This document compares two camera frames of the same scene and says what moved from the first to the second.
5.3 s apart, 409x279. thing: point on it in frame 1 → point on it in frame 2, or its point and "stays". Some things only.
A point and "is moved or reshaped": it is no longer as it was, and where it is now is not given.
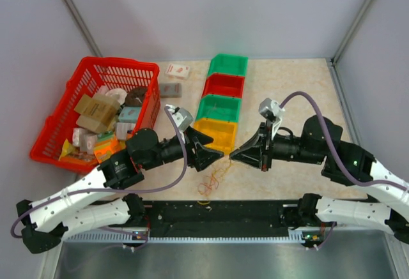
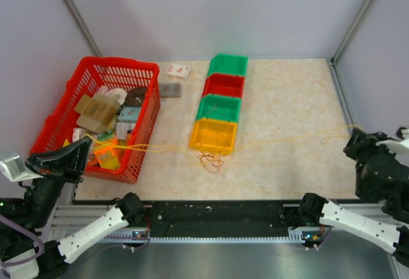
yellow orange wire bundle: (220, 166) is moved or reshaped
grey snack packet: (170, 90) stays
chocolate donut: (135, 96) stays
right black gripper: (253, 152) → (359, 139)
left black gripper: (203, 156) → (66, 163)
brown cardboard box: (95, 114) stays
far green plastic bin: (229, 64) stays
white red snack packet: (179, 71) stays
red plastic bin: (223, 85) stays
